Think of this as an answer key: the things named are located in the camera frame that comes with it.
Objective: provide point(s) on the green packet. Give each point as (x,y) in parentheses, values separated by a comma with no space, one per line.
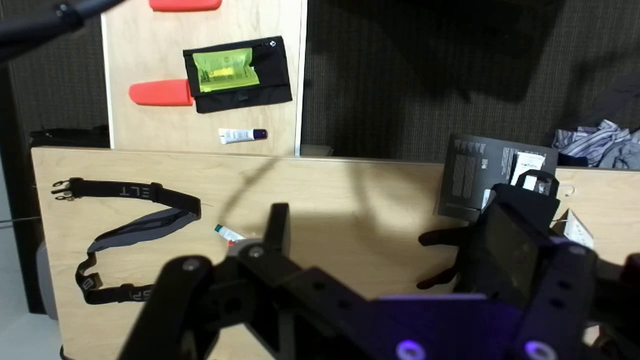
(222,70)

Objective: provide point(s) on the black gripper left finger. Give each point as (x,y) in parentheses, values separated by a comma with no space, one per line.
(193,301)

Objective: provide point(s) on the red oblong case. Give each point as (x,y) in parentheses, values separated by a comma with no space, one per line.
(184,5)
(160,93)

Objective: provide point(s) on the white tube with black cap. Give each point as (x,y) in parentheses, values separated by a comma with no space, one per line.
(240,136)

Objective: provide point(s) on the black flat box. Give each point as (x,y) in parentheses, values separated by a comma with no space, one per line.
(466,172)

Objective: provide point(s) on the grey striped cloth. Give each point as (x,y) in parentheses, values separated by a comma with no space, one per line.
(601,142)

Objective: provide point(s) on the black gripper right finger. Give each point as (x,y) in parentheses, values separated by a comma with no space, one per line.
(547,281)

